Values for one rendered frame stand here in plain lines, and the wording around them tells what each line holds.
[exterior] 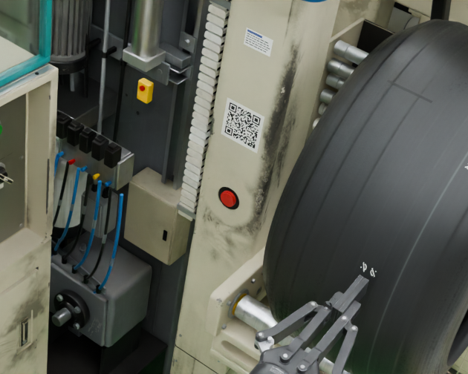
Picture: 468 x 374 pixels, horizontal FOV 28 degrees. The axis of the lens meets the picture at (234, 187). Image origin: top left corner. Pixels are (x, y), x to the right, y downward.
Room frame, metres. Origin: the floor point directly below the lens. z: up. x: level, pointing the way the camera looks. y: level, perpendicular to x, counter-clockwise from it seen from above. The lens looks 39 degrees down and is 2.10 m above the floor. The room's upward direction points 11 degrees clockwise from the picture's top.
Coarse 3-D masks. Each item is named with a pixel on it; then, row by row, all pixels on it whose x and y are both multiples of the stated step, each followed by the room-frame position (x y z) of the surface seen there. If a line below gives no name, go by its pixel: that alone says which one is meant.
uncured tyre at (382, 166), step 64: (384, 64) 1.16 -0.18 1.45; (448, 64) 1.16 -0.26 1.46; (320, 128) 1.09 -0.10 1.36; (384, 128) 1.06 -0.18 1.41; (448, 128) 1.05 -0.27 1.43; (320, 192) 1.01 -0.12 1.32; (384, 192) 0.99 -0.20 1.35; (448, 192) 0.98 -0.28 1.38; (320, 256) 0.97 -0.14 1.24; (384, 256) 0.94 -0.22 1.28; (448, 256) 0.93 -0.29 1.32; (384, 320) 0.91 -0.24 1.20; (448, 320) 0.91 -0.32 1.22
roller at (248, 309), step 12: (240, 300) 1.17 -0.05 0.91; (252, 300) 1.17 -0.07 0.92; (240, 312) 1.15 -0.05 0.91; (252, 312) 1.15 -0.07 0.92; (264, 312) 1.15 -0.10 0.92; (252, 324) 1.14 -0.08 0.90; (264, 324) 1.13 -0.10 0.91; (288, 336) 1.11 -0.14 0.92; (324, 360) 1.07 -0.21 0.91; (324, 372) 1.07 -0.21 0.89
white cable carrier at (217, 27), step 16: (208, 16) 1.33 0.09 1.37; (224, 16) 1.31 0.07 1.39; (208, 32) 1.33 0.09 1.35; (224, 32) 1.32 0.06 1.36; (208, 48) 1.33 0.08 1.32; (208, 64) 1.32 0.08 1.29; (208, 80) 1.32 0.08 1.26; (208, 96) 1.32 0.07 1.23; (208, 112) 1.31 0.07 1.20; (192, 128) 1.33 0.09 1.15; (208, 128) 1.32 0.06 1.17; (192, 144) 1.32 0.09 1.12; (192, 160) 1.32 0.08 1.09; (192, 176) 1.32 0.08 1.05; (192, 192) 1.32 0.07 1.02; (192, 208) 1.31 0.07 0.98
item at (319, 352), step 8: (344, 320) 0.85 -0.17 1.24; (336, 328) 0.83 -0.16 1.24; (328, 336) 0.82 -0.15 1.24; (336, 336) 0.82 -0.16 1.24; (320, 344) 0.80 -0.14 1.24; (328, 344) 0.81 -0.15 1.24; (312, 352) 0.79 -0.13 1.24; (320, 352) 0.79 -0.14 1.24; (304, 360) 0.77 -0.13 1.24; (312, 360) 0.78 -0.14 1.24; (320, 360) 0.80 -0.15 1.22; (304, 368) 0.76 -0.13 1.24
